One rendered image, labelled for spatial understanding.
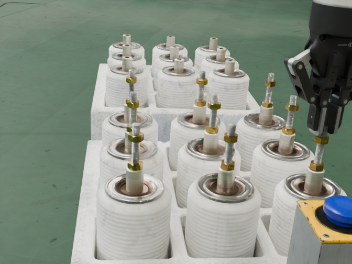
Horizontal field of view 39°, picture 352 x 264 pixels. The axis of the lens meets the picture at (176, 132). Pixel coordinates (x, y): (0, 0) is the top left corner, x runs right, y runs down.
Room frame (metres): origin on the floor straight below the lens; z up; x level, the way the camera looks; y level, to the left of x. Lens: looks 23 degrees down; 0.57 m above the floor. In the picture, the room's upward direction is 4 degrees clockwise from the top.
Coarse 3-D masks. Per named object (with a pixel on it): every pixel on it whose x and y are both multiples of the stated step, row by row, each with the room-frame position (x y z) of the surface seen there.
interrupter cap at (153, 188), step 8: (120, 176) 0.59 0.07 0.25; (144, 176) 0.59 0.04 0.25; (152, 176) 0.59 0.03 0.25; (112, 184) 0.56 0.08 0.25; (120, 184) 0.56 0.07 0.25; (144, 184) 0.57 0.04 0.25; (152, 184) 0.57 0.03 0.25; (160, 184) 0.57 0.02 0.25; (112, 192) 0.54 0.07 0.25; (120, 192) 0.54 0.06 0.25; (128, 192) 0.55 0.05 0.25; (144, 192) 0.55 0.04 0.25; (152, 192) 0.55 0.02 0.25; (160, 192) 0.55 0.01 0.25; (120, 200) 0.52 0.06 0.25; (128, 200) 0.52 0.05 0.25; (136, 200) 0.52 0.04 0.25; (144, 200) 0.53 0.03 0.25; (152, 200) 0.53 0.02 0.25
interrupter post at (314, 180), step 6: (306, 174) 0.59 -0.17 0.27; (312, 174) 0.58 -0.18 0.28; (318, 174) 0.58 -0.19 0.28; (306, 180) 0.59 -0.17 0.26; (312, 180) 0.58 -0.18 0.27; (318, 180) 0.58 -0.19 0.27; (306, 186) 0.58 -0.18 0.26; (312, 186) 0.58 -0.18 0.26; (318, 186) 0.58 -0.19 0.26; (312, 192) 0.58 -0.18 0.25; (318, 192) 0.58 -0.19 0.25
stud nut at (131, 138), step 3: (129, 135) 0.55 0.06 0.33; (132, 135) 0.55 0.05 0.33; (135, 135) 0.55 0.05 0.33; (138, 135) 0.55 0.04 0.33; (141, 135) 0.56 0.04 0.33; (129, 138) 0.55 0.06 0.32; (132, 138) 0.55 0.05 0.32; (135, 138) 0.55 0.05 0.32; (138, 138) 0.55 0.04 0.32; (141, 138) 0.55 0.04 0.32; (132, 141) 0.55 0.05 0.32; (135, 141) 0.55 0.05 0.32; (138, 141) 0.55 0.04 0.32
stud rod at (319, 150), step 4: (324, 128) 0.58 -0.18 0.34; (324, 132) 0.58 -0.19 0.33; (320, 136) 0.59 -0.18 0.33; (324, 136) 0.58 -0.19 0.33; (320, 144) 0.58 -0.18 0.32; (316, 148) 0.59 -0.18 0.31; (320, 148) 0.58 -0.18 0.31; (316, 152) 0.59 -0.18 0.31; (320, 152) 0.58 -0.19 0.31; (316, 156) 0.59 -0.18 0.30; (320, 156) 0.58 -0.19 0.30; (316, 160) 0.58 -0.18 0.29; (320, 160) 0.58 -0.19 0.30
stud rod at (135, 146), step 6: (132, 126) 0.56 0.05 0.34; (138, 126) 0.56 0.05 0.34; (132, 132) 0.56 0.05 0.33; (138, 132) 0.56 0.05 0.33; (132, 144) 0.56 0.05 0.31; (138, 144) 0.56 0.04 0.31; (132, 150) 0.56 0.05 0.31; (138, 150) 0.56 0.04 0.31; (132, 156) 0.56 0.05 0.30; (138, 156) 0.56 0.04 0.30; (132, 162) 0.56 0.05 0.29; (138, 162) 0.56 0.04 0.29
